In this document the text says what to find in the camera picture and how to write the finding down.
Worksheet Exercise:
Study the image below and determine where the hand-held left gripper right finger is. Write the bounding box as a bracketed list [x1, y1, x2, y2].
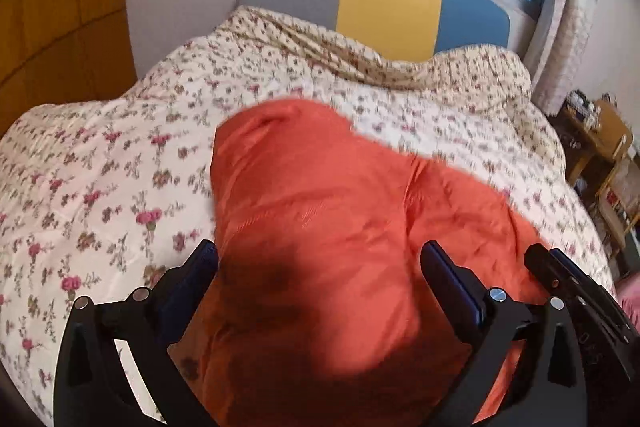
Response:
[420, 241, 588, 427]

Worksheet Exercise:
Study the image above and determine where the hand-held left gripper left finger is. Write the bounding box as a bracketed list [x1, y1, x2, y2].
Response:
[52, 239, 221, 427]

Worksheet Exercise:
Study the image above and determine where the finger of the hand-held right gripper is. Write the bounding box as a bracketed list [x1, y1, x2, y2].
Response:
[549, 248, 621, 308]
[524, 244, 583, 308]

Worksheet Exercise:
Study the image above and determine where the orange padded jacket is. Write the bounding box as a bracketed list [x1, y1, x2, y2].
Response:
[167, 99, 573, 427]

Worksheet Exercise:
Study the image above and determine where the pink cloth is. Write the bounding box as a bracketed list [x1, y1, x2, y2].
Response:
[617, 274, 640, 314]

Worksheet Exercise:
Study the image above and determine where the wooden rack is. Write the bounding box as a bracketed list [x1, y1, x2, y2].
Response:
[594, 147, 640, 255]

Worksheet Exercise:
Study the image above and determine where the wooden side table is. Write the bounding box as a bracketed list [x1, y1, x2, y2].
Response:
[555, 99, 633, 190]

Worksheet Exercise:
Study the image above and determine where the floral print duvet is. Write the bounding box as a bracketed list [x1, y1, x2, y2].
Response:
[0, 4, 621, 427]

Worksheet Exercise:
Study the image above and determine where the cluster of small bottles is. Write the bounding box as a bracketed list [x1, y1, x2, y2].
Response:
[564, 89, 615, 128]

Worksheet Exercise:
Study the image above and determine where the floral patterned curtain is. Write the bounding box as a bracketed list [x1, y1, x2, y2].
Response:
[530, 0, 593, 118]

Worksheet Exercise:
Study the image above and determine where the grey yellow blue headboard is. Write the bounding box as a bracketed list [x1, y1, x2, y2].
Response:
[237, 0, 512, 60]

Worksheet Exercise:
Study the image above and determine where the yellow wooden wardrobe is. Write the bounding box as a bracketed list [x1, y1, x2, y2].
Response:
[0, 0, 138, 140]

